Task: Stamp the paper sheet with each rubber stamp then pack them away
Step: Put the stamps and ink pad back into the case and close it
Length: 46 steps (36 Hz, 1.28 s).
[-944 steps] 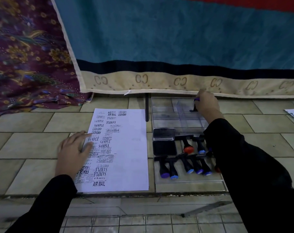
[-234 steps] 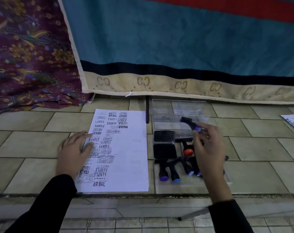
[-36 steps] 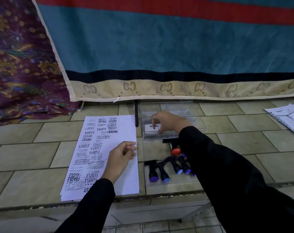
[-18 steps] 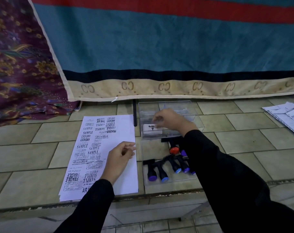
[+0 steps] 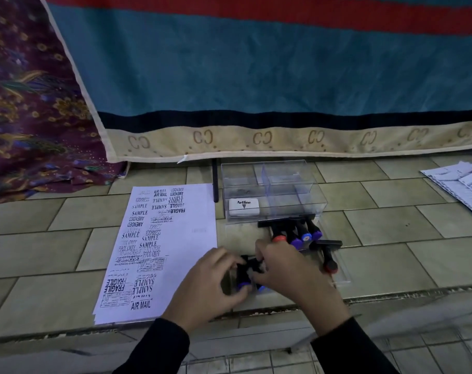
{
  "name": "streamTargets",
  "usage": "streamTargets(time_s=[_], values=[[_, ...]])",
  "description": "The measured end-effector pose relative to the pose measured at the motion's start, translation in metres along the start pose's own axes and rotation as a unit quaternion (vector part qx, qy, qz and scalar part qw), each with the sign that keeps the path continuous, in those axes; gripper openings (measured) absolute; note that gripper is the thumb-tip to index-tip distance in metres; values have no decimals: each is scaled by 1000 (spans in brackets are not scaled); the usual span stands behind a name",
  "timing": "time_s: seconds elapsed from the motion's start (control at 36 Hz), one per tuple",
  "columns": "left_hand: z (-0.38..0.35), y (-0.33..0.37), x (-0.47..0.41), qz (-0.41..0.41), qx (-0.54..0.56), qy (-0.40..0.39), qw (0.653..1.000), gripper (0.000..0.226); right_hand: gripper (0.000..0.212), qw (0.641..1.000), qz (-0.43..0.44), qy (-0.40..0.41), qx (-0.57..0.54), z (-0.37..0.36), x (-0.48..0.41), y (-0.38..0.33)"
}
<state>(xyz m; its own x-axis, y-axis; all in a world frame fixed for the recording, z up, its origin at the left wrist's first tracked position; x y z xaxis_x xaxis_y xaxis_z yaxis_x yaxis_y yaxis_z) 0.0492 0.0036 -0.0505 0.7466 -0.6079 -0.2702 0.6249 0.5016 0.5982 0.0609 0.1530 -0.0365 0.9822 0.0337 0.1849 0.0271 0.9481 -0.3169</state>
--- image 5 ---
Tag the person's left hand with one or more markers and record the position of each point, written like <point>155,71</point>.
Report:
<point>202,286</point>

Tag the person's right hand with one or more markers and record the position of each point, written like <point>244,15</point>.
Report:
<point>294,276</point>

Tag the person's left thumb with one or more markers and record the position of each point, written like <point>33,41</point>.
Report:
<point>238,294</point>

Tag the person's right thumb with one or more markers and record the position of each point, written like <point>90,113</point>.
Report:
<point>261,279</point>

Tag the person's right forearm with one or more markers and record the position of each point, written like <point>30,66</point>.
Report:
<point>349,350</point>

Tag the person's left forearm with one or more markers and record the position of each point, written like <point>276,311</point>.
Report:
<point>156,350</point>

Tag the white ink pad case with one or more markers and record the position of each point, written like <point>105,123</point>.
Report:
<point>243,206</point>

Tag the clear acrylic tray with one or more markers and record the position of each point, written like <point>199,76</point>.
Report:
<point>342,274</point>

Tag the white paper with stamp prints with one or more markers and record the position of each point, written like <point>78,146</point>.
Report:
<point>169,245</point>

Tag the clear acrylic organizer box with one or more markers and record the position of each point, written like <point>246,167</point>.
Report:
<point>271,188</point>

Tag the black rod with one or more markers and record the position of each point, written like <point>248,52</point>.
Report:
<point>215,183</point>

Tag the blue red striped hanging cloth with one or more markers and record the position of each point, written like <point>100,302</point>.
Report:
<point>259,66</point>

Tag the white paper sheets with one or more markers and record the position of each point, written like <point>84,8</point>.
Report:
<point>460,185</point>

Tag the purple floral cloth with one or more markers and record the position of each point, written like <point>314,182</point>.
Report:
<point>29,112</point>

